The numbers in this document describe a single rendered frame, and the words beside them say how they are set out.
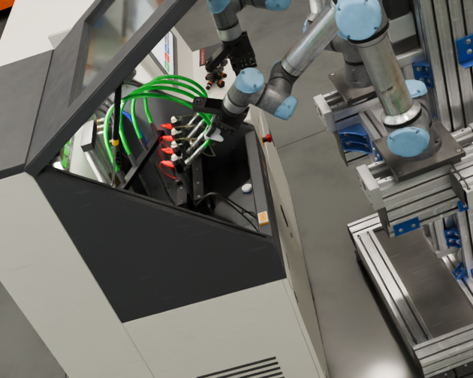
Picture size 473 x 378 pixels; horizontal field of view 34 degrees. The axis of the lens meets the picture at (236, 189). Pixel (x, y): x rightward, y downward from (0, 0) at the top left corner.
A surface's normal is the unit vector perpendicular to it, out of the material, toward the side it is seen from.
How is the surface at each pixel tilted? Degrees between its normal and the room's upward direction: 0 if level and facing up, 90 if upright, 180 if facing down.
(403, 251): 0
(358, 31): 84
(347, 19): 82
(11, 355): 0
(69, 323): 90
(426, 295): 0
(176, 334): 90
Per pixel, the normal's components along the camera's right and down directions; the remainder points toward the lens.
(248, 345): 0.07, 0.61
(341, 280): -0.29, -0.74
